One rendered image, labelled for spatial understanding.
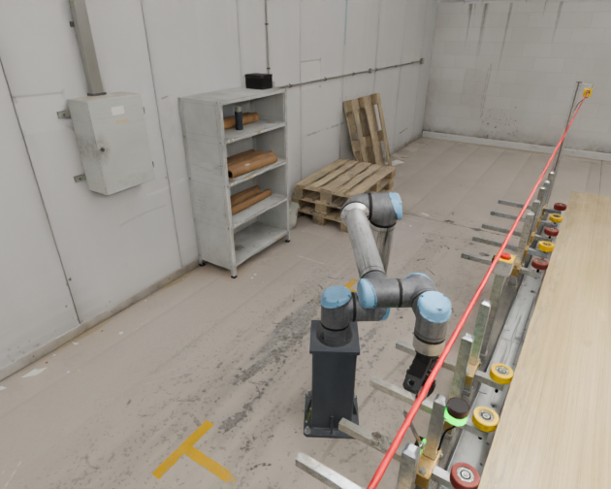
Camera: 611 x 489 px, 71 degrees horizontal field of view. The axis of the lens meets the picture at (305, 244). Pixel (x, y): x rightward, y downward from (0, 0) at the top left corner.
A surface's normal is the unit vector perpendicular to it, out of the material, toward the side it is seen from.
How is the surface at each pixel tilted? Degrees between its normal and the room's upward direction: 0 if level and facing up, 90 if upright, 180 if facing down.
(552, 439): 0
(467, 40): 90
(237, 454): 0
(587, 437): 0
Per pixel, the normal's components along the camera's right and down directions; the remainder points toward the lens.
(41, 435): 0.00, -0.89
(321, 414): -0.05, 0.46
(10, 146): 0.84, 0.25
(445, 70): -0.54, 0.39
